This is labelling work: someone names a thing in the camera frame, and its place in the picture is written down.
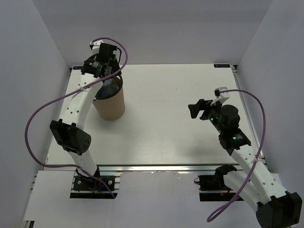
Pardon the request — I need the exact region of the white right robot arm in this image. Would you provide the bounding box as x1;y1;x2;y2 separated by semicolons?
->
188;99;302;228

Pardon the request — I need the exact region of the blue sticker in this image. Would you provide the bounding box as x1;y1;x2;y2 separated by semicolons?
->
72;66;83;70
213;64;230;68

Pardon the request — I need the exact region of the blue sticker back right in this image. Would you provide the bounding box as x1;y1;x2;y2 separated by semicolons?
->
213;64;230;68

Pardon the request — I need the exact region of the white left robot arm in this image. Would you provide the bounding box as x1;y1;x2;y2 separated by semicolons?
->
50;41;119;190

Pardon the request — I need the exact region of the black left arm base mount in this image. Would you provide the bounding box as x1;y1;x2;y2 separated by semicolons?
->
70;171;120;200

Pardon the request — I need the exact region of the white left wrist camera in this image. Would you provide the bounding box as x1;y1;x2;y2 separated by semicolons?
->
89;39;103;54

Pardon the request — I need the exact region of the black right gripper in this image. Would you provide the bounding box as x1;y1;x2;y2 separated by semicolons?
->
188;98;224;134

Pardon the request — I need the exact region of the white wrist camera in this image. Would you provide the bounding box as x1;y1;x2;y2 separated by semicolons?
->
211;87;230;106
89;39;103;54

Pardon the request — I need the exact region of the clear bottle green blue label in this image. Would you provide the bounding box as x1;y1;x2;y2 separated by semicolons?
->
96;79;119;98

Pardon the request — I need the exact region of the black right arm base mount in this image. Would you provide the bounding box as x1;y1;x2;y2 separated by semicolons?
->
194;164;237;202

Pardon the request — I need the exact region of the brown cylindrical paper bin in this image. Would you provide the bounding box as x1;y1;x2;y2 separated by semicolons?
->
93;75;125;121

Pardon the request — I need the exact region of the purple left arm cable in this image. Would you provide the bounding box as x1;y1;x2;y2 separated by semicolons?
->
25;37;129;199

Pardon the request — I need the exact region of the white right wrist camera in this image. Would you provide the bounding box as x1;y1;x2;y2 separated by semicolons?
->
211;87;230;106

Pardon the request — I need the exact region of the blue sticker back left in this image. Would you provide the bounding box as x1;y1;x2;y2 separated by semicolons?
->
72;66;83;70

